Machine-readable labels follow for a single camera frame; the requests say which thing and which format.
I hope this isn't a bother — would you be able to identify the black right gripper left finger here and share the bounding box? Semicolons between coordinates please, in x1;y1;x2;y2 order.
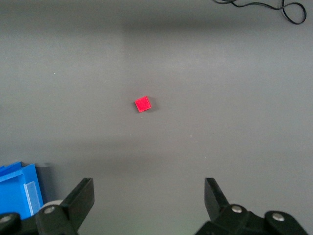
35;178;95;235

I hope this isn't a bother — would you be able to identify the red cube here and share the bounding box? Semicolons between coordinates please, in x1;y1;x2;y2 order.
134;95;152;113

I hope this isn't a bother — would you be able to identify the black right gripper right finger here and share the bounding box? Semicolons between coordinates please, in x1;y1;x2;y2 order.
194;178;266;235

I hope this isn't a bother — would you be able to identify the loose black cable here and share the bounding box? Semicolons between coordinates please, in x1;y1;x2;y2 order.
212;0;307;25

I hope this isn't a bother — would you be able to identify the blue plastic bin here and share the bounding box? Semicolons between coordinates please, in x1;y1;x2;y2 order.
0;161;45;220

